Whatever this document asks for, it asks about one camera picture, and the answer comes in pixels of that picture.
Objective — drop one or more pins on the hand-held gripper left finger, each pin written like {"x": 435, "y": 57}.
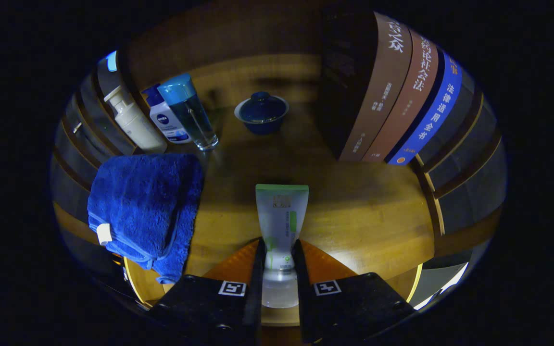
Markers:
{"x": 253, "y": 312}

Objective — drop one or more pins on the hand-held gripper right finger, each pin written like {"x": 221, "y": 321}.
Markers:
{"x": 306, "y": 312}

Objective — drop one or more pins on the white green-capped tube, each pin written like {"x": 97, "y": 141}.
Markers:
{"x": 282, "y": 216}

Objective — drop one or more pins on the wooden countertop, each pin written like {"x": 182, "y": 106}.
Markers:
{"x": 354, "y": 216}

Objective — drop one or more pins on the wooden cabinet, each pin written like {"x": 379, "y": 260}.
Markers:
{"x": 238, "y": 72}

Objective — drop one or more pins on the folded blue towel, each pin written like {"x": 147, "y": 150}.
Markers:
{"x": 142, "y": 202}

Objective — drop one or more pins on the blue lidded teacup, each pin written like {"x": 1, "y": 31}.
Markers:
{"x": 261, "y": 113}

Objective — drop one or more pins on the clear blue-cap bottle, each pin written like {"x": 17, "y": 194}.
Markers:
{"x": 193, "y": 115}

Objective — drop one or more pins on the white blue-cap lotion bottle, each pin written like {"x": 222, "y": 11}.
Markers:
{"x": 166, "y": 120}

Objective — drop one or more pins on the white pump bottle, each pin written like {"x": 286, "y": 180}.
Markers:
{"x": 137, "y": 127}

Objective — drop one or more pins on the reddish brown book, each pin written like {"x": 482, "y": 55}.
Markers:
{"x": 409, "y": 105}

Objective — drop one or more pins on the blue book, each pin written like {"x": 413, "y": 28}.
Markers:
{"x": 433, "y": 115}

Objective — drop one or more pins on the dark brown book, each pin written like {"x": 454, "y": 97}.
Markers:
{"x": 383, "y": 86}

